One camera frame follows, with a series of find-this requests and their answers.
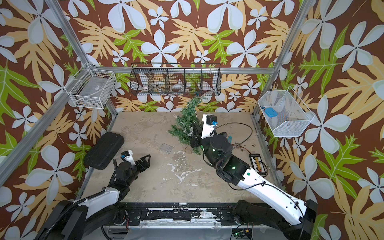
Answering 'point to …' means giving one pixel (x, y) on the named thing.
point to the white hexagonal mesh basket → (293, 115)
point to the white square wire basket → (91, 88)
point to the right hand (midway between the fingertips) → (191, 123)
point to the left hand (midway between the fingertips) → (146, 155)
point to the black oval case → (103, 150)
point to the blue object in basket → (271, 112)
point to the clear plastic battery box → (166, 148)
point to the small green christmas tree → (185, 121)
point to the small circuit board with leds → (240, 232)
